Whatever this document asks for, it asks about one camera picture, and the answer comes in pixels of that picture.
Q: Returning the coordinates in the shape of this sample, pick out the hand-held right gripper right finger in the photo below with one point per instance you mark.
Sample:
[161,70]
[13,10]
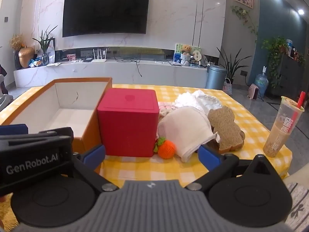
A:
[205,155]

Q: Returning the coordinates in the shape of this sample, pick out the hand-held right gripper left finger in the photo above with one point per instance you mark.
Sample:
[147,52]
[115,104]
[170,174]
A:
[94,156]

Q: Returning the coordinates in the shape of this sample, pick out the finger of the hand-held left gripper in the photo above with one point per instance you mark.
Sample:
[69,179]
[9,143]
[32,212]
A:
[14,128]

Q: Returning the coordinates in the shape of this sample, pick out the white knit towel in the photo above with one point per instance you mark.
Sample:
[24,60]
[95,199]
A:
[185,128]

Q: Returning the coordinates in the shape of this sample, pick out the brown bear-shaped sponge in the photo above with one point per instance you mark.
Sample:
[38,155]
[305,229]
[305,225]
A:
[225,128]

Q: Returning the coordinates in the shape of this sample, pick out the crocheted orange toy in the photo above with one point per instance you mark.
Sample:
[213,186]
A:
[167,149]

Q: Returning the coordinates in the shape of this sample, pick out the orange cardboard box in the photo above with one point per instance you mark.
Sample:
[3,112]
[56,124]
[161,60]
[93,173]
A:
[72,116]

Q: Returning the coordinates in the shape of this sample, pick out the pink and white crochet cloth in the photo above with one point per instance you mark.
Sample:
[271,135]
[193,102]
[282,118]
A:
[165,108]

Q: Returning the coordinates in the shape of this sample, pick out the red cube box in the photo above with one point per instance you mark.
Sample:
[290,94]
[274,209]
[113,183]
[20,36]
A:
[128,123]

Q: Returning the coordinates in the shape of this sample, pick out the yellow checkered tablecloth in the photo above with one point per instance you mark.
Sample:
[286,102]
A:
[144,171]

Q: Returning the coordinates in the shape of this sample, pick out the yellow fuzzy mat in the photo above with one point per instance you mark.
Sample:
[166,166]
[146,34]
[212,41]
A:
[6,212]

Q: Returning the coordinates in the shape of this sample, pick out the blue snack bags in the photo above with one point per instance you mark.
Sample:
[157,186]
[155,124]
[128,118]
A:
[35,63]

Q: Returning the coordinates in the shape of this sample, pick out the woven basket bag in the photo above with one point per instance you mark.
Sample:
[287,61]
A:
[227,87]

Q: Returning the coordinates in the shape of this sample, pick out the gold acorn-shaped vase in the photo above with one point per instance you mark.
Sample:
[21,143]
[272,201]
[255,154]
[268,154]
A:
[26,56]

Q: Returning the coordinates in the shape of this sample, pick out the white papers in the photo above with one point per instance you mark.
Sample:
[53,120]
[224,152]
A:
[54,64]

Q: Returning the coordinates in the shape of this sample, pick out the green plant in glass vase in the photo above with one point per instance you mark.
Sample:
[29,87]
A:
[45,59]

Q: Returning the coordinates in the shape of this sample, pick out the grey-blue trash can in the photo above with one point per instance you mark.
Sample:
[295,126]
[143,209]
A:
[214,78]

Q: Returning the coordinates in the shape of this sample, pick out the cork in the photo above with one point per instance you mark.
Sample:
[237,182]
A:
[280,130]

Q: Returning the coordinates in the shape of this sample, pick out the pink space heater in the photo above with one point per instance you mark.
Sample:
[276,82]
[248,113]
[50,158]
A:
[254,91]

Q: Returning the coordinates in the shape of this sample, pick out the white plastic bag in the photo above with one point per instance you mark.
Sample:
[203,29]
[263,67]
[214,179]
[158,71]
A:
[50,53]

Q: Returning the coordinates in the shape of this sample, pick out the dried flower bunch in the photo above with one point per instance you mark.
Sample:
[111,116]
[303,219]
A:
[17,42]

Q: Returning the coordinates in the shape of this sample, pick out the white marble television console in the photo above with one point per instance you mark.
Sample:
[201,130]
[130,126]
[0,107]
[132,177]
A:
[120,72]

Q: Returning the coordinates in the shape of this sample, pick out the tall leafy floor plant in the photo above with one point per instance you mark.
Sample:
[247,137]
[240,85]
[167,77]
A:
[231,67]

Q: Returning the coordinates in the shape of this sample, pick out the blue water jug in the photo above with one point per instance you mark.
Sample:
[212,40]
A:
[261,82]

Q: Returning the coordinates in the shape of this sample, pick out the round hand fan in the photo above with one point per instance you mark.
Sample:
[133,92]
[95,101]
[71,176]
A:
[204,61]

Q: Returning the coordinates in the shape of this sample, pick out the black set-top box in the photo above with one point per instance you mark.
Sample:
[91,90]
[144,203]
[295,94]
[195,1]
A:
[87,60]

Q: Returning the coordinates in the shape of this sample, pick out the white router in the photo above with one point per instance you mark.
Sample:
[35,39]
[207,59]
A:
[99,60]

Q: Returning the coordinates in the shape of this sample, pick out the flat white book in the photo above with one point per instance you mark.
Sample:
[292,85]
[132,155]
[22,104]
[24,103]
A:
[175,63]

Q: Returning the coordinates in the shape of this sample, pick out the round wooden sign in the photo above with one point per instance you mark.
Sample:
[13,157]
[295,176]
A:
[198,56]

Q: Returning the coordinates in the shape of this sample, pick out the grey patterned seat cushion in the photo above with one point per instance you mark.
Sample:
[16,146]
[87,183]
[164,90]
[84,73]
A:
[298,198]

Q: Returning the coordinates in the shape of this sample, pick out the teddy bear in white basket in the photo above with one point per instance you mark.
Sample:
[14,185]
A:
[185,49]

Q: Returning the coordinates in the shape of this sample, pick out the red straw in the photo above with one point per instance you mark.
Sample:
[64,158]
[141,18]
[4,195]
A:
[300,100]

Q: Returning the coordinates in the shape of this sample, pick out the green printed picture board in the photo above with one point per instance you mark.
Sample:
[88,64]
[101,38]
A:
[178,48]

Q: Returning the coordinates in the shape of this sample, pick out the dark grey cabinet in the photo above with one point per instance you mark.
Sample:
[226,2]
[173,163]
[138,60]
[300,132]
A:
[292,75]

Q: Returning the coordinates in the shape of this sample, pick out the bushy green potted plant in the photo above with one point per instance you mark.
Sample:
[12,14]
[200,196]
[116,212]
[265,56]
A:
[275,50]

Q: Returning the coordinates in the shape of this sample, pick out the white and blue box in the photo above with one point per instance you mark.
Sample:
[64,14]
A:
[289,46]

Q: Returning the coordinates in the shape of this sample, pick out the hanging vine plant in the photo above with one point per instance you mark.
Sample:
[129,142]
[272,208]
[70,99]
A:
[242,13]

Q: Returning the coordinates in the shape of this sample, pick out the ceiling spotlight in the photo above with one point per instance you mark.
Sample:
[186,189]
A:
[301,11]

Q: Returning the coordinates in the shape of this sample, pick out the wall socket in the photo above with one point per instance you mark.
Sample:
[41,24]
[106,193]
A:
[243,73]

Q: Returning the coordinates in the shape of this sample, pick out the small pink photo frame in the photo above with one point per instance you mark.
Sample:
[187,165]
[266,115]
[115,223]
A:
[71,57]

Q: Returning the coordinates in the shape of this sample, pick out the wall switch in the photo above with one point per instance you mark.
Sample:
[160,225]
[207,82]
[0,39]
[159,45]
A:
[6,18]

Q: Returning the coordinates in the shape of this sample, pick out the black wall television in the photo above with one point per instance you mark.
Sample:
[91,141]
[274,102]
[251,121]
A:
[106,12]

